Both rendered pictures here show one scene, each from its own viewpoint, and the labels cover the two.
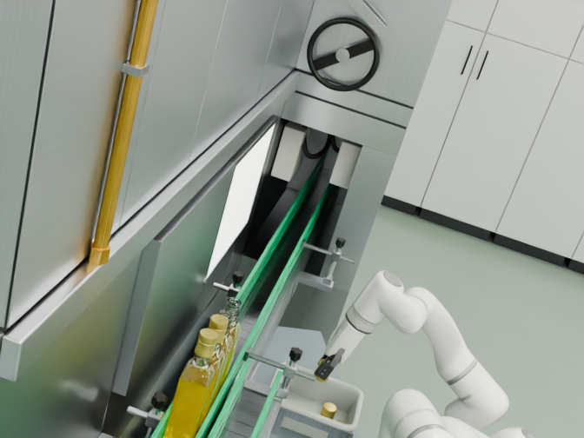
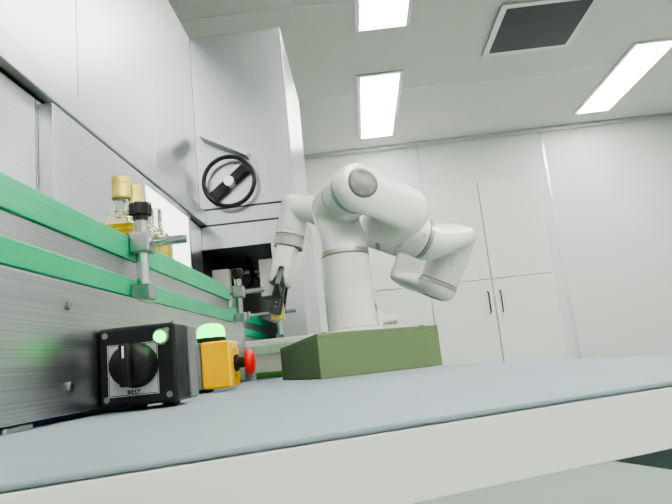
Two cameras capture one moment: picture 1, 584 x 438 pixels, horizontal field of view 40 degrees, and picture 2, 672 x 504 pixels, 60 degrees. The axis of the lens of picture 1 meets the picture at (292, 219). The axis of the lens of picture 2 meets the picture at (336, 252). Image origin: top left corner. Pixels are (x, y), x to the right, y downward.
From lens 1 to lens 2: 1.23 m
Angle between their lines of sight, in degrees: 34
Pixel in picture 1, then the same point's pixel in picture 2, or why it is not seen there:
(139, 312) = (47, 177)
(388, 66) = (264, 179)
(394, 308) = (305, 205)
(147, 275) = (46, 138)
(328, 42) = (217, 181)
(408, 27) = (266, 149)
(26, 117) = not seen: outside the picture
